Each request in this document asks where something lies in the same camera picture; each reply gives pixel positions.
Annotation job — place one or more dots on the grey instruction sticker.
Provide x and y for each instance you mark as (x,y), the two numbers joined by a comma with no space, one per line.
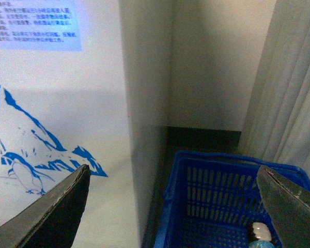
(39,25)

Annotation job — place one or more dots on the dark drink bottle white cap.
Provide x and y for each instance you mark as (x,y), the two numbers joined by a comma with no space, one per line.
(258,231)

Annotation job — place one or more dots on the white chest freezer blue rim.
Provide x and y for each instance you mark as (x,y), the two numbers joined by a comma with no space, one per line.
(105,106)

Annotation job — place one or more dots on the white curtain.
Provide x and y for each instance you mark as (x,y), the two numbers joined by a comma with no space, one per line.
(277,124)

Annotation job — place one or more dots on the blue plastic basket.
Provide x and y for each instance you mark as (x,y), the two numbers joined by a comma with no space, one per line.
(211,198)

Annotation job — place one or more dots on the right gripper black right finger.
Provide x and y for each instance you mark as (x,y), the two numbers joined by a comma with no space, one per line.
(288,206)

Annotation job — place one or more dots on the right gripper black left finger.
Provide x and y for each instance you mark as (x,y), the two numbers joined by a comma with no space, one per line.
(54,218)

